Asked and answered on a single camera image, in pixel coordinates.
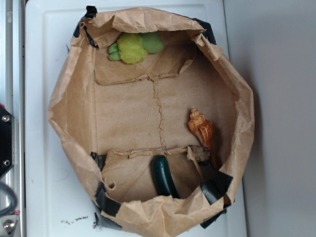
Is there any brown paper bag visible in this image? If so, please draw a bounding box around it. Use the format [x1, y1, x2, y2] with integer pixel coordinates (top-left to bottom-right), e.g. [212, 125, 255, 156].
[48, 6, 254, 237]

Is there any green plush animal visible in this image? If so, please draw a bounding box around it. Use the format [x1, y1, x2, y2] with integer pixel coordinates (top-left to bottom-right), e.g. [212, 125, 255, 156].
[108, 32, 164, 64]

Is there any black metal bracket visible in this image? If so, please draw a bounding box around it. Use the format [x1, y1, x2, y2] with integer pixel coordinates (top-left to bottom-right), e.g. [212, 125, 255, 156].
[0, 104, 15, 179]

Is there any aluminium frame rail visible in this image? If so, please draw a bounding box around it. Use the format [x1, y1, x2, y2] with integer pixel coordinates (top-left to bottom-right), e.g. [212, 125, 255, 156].
[0, 0, 26, 237]

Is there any dark green cucumber toy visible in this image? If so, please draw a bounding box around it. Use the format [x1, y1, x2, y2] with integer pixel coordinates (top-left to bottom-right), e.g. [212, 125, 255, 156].
[151, 155, 180, 198]

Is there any orange striped seashell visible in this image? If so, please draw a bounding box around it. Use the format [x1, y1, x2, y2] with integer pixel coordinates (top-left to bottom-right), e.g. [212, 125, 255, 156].
[188, 108, 214, 151]

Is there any small brown rock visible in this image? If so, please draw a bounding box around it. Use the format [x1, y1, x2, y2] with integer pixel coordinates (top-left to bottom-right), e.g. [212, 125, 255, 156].
[190, 146, 211, 165]

